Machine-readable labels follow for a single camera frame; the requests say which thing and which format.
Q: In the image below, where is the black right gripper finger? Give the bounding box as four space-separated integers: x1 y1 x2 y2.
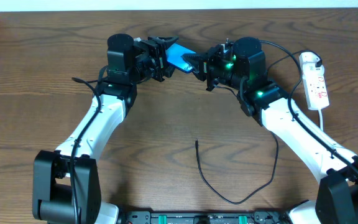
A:
181 53 209 67
193 70 206 82

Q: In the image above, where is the blue Samsung Galaxy smartphone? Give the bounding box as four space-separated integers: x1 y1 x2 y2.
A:
166 44 195 73

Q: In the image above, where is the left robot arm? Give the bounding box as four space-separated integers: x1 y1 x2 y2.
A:
32 34 178 223

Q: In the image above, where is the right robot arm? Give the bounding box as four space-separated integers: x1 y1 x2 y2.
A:
183 37 358 223

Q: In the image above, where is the white power strip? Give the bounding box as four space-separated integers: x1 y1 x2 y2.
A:
302 63 329 110

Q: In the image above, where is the white USB wall charger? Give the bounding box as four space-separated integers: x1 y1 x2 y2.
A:
299 52 325 77

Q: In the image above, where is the white power strip cord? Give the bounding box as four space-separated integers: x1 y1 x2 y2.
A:
317 108 324 131

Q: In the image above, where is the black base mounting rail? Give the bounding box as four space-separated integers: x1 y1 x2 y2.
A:
117 211 291 224

